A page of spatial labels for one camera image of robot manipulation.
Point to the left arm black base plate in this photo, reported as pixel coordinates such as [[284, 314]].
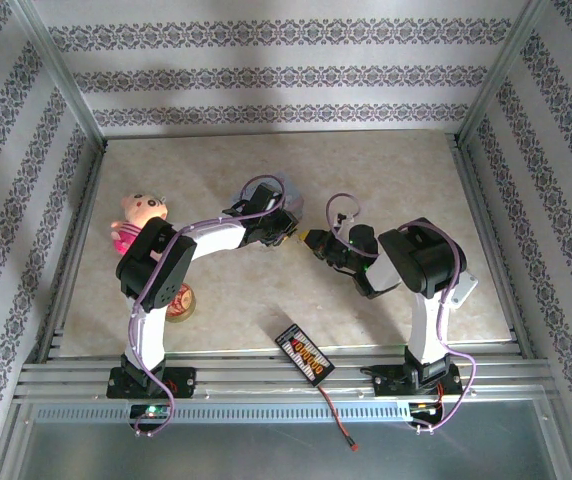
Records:
[[181, 382]]

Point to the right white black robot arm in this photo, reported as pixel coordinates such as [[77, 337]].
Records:
[[428, 325]]

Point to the right controller board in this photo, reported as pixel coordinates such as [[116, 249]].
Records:
[[423, 407]]

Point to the aluminium frame rail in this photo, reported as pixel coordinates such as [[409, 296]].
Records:
[[266, 372]]

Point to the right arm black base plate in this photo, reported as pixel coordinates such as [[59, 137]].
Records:
[[386, 380]]

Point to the left controller board green light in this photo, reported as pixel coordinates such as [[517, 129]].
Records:
[[152, 411]]

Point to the round red gold tin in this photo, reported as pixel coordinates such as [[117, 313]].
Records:
[[183, 302]]

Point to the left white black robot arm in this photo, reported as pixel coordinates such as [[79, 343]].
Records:
[[216, 237]]

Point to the black orange printed circuit device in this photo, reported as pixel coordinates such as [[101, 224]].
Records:
[[306, 355]]

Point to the pink plush toy doll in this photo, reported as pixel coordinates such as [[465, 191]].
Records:
[[136, 212]]

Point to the aluminium corner post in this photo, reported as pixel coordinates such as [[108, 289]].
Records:
[[501, 65], [56, 65]]

